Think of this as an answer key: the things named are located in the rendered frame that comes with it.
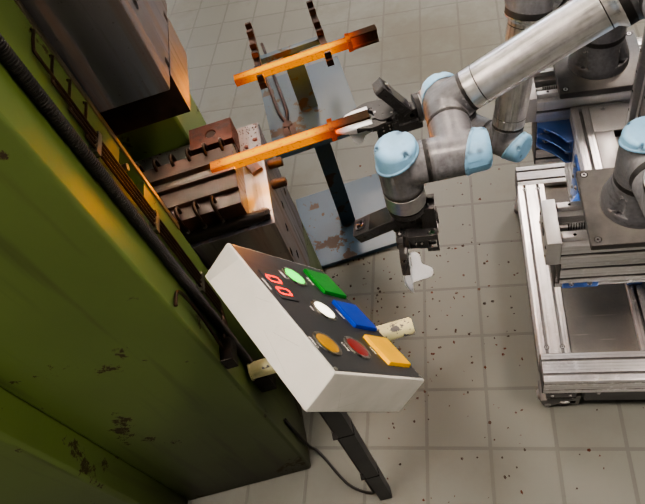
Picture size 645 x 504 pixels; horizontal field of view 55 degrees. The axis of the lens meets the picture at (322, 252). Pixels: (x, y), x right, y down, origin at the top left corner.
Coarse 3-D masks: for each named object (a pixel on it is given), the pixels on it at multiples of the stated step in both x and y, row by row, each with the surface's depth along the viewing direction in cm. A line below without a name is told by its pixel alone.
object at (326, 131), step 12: (336, 120) 149; (348, 120) 148; (360, 120) 147; (300, 132) 151; (312, 132) 150; (324, 132) 148; (264, 144) 152; (276, 144) 150; (288, 144) 149; (300, 144) 150; (228, 156) 152; (240, 156) 151; (252, 156) 150; (264, 156) 151; (216, 168) 151
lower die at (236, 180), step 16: (192, 160) 157; (208, 160) 156; (160, 176) 157; (208, 176) 151; (224, 176) 151; (240, 176) 155; (160, 192) 152; (176, 192) 152; (192, 192) 151; (208, 192) 150; (224, 192) 149; (240, 192) 149; (192, 208) 149; (208, 208) 148; (224, 208) 147; (240, 208) 148; (192, 224) 149; (208, 224) 150
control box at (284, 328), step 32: (224, 256) 110; (256, 256) 113; (224, 288) 108; (256, 288) 103; (288, 288) 109; (256, 320) 102; (288, 320) 98; (320, 320) 105; (288, 352) 96; (320, 352) 93; (352, 352) 101; (288, 384) 95; (320, 384) 91; (352, 384) 96; (384, 384) 102; (416, 384) 110
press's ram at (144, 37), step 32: (32, 0) 96; (64, 0) 97; (96, 0) 98; (128, 0) 103; (160, 0) 126; (64, 32) 101; (96, 32) 102; (128, 32) 103; (160, 32) 118; (96, 64) 106; (128, 64) 107; (160, 64) 111; (96, 96) 111; (128, 96) 112
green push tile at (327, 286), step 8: (304, 272) 122; (312, 272) 123; (312, 280) 121; (320, 280) 122; (328, 280) 125; (320, 288) 119; (328, 288) 120; (336, 288) 124; (336, 296) 122; (344, 296) 123
